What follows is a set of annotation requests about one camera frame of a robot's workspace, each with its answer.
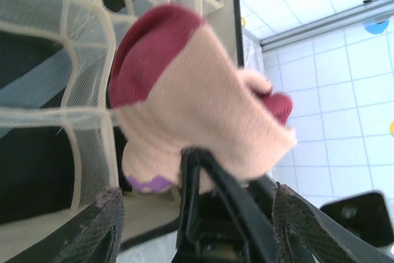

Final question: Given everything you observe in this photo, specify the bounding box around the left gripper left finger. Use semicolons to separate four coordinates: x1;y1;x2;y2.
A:
57;186;126;263

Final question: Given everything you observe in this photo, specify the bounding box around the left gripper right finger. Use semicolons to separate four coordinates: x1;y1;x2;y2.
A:
270;181;394;263

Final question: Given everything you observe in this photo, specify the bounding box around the beige and maroon sock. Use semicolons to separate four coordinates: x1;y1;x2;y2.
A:
109;2;299;195

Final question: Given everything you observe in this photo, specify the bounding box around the aluminium frame post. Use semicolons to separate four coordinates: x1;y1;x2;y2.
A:
260;0;394;49

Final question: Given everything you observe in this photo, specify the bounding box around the plain blue wall decal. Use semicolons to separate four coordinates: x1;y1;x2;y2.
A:
362;17;391;35

